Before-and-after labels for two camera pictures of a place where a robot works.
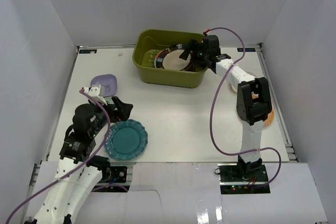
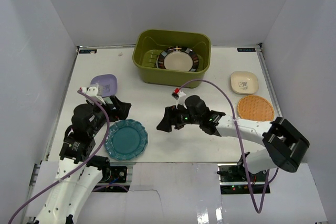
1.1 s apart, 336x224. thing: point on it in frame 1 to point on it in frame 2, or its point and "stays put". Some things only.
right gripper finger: (190, 46) to (166, 124)
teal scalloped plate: (126, 140) stays put
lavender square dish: (108, 84) stays put
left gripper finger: (119, 111) stays put
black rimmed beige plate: (169, 59) stays put
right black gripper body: (200, 56) to (182, 117)
